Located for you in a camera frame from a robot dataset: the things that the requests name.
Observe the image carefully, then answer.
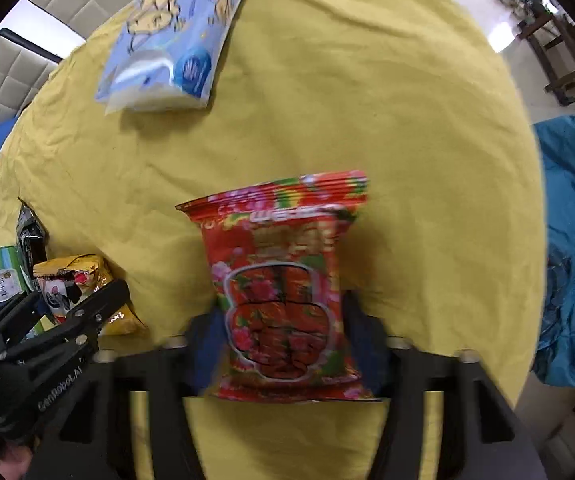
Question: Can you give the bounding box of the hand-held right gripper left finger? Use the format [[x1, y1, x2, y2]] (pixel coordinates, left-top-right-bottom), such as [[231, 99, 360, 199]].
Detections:
[[24, 310, 230, 480]]

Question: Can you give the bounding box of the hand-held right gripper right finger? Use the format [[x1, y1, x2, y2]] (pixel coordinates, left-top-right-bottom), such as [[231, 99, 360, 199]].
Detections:
[[342, 290, 543, 480]]

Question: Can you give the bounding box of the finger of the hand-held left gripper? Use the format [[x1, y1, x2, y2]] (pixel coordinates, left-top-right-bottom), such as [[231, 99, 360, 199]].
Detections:
[[0, 291, 49, 357], [62, 279, 132, 342]]

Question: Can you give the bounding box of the red flowered snack packet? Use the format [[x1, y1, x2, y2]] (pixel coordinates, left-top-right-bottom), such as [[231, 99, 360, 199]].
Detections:
[[174, 170, 383, 403]]

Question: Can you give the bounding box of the person's left hand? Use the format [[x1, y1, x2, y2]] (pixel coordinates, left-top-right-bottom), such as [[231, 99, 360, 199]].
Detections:
[[0, 446, 35, 480]]

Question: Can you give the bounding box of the yellow snack packet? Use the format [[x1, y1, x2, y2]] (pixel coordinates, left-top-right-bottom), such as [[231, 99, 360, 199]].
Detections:
[[32, 254, 148, 337]]

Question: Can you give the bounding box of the black snack packet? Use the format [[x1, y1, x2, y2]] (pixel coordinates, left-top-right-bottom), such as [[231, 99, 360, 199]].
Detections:
[[16, 198, 50, 293]]

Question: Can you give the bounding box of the yellow tablecloth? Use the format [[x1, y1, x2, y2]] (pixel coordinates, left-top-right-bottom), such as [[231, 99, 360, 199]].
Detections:
[[0, 0, 548, 480]]

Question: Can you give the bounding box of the blue printed tissue pack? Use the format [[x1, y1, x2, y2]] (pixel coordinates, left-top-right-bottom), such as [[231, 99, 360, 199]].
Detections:
[[94, 0, 249, 113]]

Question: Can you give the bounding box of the dark wooden furniture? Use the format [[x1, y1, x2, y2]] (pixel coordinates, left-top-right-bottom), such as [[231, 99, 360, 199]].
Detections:
[[515, 0, 575, 107]]

